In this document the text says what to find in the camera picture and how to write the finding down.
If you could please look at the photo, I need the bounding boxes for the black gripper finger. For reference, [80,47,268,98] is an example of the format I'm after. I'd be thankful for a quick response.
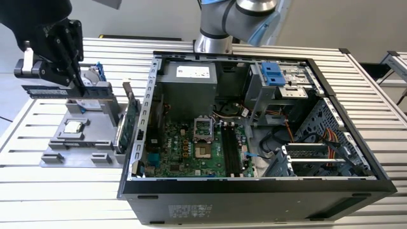
[33,22,89,98]
[65,20,84,63]

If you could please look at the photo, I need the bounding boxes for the dark RAM stick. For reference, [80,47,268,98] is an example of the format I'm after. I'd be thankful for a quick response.
[21,86,114,100]

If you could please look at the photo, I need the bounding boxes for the hard disk in blue carrier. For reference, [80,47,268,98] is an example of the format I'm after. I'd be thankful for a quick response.
[76,61,108,113]

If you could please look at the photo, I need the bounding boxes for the silver CPU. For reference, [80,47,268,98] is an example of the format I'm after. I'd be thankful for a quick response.
[62,121,84,133]

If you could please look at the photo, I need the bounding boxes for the grey parts rack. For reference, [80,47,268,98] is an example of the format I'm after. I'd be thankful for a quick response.
[40,81,126,168]

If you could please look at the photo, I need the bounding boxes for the green graphics card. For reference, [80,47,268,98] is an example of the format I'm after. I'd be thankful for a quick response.
[112,77,142,153]

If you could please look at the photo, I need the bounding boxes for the grey power supply unit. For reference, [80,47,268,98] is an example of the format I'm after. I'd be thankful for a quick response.
[157,61,218,120]

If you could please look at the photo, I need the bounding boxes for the green motherboard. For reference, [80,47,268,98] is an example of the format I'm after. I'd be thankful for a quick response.
[141,119,257,178]

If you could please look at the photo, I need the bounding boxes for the round black cooling fan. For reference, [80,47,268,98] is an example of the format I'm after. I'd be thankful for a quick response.
[213,101,246,119]

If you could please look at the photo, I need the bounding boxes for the metal socket cover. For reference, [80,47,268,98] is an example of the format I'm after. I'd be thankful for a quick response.
[193,115,213,143]

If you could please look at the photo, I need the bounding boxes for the CPU socket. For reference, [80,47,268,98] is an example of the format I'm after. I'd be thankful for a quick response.
[193,140,213,159]

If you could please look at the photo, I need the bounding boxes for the blue plastic drive latch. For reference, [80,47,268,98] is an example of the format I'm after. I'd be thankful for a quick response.
[260,61,284,86]

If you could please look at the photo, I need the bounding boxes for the metal optical drive cage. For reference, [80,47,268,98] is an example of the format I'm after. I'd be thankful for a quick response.
[244,61,321,125]

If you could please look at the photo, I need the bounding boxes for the black open PC case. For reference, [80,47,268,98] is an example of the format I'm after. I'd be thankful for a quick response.
[116,50,397,226]

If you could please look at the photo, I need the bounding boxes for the metal disk bay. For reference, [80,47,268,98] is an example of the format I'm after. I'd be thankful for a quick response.
[262,143,346,177]

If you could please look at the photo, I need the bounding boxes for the metal slat side table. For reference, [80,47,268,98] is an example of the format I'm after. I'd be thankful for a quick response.
[377,50,407,105]

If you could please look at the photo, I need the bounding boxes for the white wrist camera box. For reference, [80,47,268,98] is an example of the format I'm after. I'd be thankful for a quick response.
[90,0,122,10]

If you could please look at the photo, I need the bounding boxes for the blue data cable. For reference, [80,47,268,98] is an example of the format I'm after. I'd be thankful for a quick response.
[242,151,277,159]

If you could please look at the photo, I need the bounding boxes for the thin orange wire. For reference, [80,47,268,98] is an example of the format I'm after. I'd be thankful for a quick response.
[284,119,294,144]

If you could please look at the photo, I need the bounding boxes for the red yellow power wires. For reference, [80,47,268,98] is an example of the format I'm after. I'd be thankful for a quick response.
[320,127,340,146]

